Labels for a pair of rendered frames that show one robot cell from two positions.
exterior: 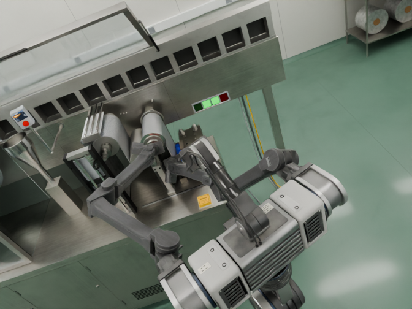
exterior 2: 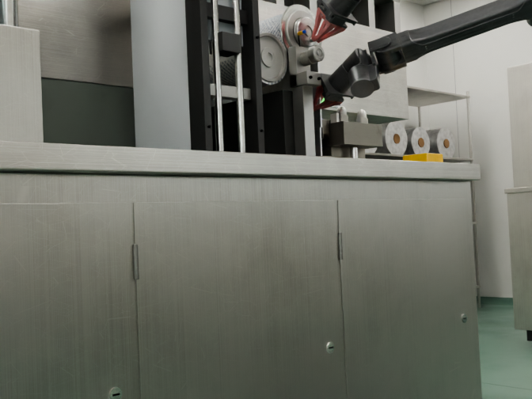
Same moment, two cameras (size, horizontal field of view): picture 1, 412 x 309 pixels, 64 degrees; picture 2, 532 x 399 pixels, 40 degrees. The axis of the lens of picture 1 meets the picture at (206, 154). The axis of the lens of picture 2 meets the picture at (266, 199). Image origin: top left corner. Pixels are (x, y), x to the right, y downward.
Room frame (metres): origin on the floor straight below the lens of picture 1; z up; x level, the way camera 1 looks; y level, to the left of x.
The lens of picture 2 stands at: (0.47, 1.69, 0.77)
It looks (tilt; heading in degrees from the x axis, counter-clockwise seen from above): 2 degrees up; 311
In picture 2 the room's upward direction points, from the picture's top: 3 degrees counter-clockwise
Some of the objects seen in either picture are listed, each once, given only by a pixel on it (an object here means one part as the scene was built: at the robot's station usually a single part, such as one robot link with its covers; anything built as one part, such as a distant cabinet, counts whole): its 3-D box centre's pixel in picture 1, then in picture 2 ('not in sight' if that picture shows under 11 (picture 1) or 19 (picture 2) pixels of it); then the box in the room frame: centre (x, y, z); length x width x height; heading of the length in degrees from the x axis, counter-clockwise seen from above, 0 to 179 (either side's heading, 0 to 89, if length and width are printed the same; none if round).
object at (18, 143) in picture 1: (18, 143); not in sight; (1.76, 0.96, 1.50); 0.14 x 0.14 x 0.06
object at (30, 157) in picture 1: (51, 181); (7, 24); (1.76, 0.96, 1.18); 0.14 x 0.14 x 0.57
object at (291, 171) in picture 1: (297, 177); not in sight; (0.74, -0.25, 1.45); 0.09 x 0.08 x 0.12; 107
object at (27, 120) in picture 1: (22, 118); not in sight; (1.67, 0.79, 1.66); 0.07 x 0.07 x 0.10; 12
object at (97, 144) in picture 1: (108, 134); not in sight; (1.74, 0.49, 1.33); 0.25 x 0.14 x 0.14; 175
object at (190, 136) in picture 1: (194, 148); (309, 142); (1.73, 0.06, 1.00); 0.40 x 0.16 x 0.06; 175
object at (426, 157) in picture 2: (204, 200); (423, 159); (1.34, 0.11, 0.91); 0.07 x 0.07 x 0.02; 85
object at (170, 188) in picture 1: (162, 173); (307, 108); (1.55, 0.29, 1.05); 0.06 x 0.05 x 0.31; 175
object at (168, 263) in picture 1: (172, 272); not in sight; (0.59, 0.23, 1.45); 0.09 x 0.08 x 0.12; 107
